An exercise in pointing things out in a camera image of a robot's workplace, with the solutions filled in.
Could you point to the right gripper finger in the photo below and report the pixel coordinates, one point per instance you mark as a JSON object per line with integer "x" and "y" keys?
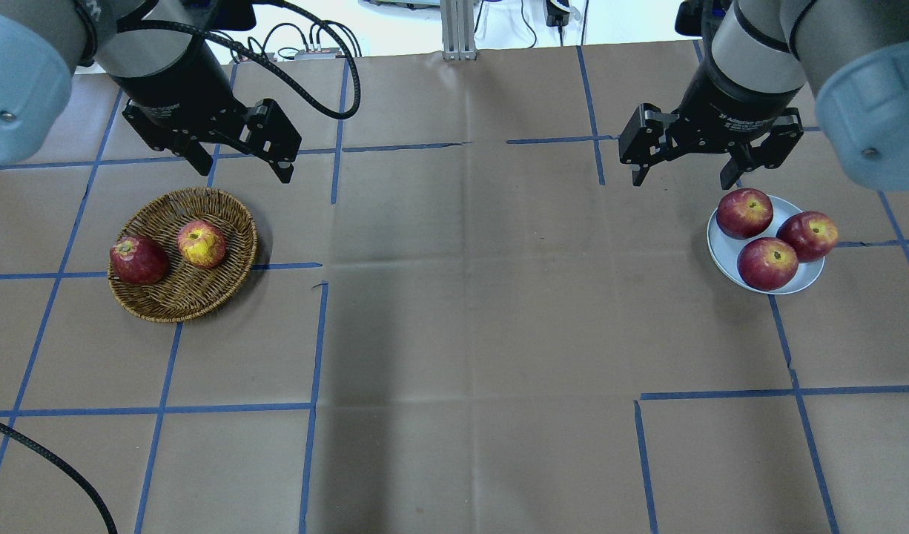
{"x": 739, "y": 164}
{"x": 639, "y": 174}

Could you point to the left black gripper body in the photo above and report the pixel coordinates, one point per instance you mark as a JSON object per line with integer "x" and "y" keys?
{"x": 164, "y": 80}

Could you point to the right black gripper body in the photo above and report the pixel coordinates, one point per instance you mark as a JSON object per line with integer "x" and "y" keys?
{"x": 732, "y": 99}

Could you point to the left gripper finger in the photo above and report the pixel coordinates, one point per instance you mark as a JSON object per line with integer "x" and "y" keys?
{"x": 283, "y": 171}
{"x": 199, "y": 159}

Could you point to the yellow-red apple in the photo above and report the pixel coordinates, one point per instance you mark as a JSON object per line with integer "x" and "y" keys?
{"x": 201, "y": 244}

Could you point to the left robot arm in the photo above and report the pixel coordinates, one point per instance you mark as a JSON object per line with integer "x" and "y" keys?
{"x": 43, "y": 42}

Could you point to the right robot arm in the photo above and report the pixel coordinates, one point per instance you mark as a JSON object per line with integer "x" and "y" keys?
{"x": 757, "y": 55}

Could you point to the red apple plate rear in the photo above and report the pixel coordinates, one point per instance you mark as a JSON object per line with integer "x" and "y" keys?
{"x": 744, "y": 213}

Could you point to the red apple plate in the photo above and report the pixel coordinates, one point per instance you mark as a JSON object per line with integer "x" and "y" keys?
{"x": 767, "y": 264}
{"x": 744, "y": 213}
{"x": 812, "y": 234}

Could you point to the white round plate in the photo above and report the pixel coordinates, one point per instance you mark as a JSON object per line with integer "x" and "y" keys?
{"x": 724, "y": 251}

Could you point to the red apple plate front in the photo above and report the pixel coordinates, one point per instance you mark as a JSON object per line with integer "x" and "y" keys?
{"x": 767, "y": 264}

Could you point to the red apple plate outer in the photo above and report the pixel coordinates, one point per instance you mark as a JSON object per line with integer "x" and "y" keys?
{"x": 812, "y": 234}

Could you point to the dark red basket apple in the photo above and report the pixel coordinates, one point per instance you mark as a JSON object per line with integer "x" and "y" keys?
{"x": 138, "y": 260}

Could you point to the woven wicker basket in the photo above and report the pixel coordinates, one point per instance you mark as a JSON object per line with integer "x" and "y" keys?
{"x": 187, "y": 291}

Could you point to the aluminium frame post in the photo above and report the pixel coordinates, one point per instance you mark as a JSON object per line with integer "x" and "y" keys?
{"x": 458, "y": 30}

